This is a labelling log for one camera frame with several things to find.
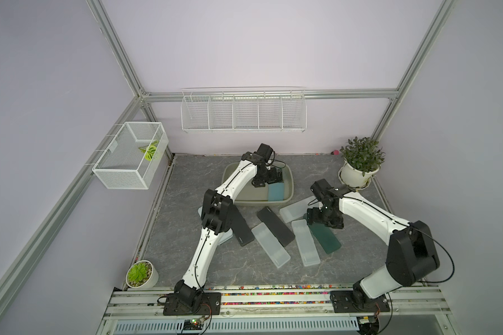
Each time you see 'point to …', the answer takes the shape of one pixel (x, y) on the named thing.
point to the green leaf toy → (149, 149)
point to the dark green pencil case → (325, 236)
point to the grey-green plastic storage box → (253, 195)
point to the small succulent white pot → (142, 275)
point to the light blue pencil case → (276, 191)
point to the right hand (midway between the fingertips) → (318, 222)
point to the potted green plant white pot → (362, 158)
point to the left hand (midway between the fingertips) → (277, 182)
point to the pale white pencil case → (226, 235)
